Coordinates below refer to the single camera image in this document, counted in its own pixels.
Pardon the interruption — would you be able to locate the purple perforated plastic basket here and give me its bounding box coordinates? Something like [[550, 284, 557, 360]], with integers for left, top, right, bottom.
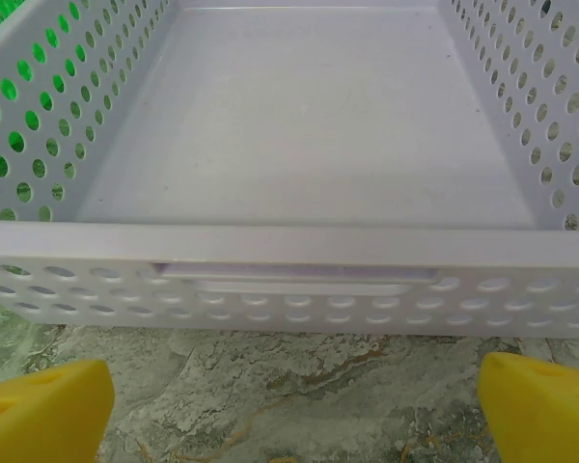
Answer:
[[0, 0, 579, 339]]

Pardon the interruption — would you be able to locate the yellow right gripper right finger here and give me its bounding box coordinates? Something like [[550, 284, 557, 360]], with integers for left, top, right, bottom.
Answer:
[[477, 351, 579, 463]]

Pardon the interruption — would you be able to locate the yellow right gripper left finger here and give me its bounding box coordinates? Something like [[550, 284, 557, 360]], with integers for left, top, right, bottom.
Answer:
[[0, 359, 116, 463]]

